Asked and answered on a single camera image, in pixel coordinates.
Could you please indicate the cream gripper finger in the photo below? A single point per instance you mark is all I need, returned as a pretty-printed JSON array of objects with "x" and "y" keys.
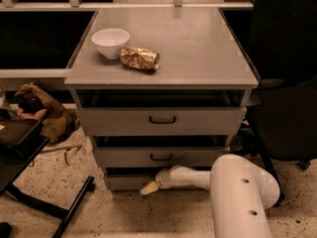
[{"x": 149, "y": 188}]

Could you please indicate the grey bottom drawer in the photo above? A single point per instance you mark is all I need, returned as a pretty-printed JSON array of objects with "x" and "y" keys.
[{"x": 126, "y": 182}]

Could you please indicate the grey drawer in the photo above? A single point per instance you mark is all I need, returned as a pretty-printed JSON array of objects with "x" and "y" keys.
[
  {"x": 147, "y": 157},
  {"x": 126, "y": 182},
  {"x": 160, "y": 121}
]

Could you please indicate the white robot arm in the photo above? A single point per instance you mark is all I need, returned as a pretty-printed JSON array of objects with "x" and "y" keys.
[{"x": 240, "y": 193}]

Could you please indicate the grey middle drawer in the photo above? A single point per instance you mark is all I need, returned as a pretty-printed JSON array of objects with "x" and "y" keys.
[{"x": 147, "y": 157}]

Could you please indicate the grey top drawer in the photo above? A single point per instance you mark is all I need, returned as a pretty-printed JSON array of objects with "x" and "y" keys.
[{"x": 160, "y": 121}]

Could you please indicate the grey drawer cabinet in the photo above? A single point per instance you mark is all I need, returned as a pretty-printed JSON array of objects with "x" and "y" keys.
[{"x": 201, "y": 66}]

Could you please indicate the brown cloth bag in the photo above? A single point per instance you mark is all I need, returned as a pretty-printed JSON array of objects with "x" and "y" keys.
[{"x": 58, "y": 123}]

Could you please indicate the crushed gold soda can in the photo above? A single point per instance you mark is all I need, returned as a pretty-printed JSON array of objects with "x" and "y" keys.
[{"x": 139, "y": 58}]

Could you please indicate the black side table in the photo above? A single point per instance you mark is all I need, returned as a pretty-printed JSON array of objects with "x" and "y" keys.
[{"x": 52, "y": 196}]

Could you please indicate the black office chair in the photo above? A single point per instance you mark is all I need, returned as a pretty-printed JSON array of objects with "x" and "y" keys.
[{"x": 282, "y": 47}]

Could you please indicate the black box on table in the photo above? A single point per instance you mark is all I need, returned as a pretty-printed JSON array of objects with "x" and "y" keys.
[{"x": 17, "y": 135}]

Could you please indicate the white ceramic bowl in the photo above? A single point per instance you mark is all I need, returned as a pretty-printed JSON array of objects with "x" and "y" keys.
[{"x": 109, "y": 42}]

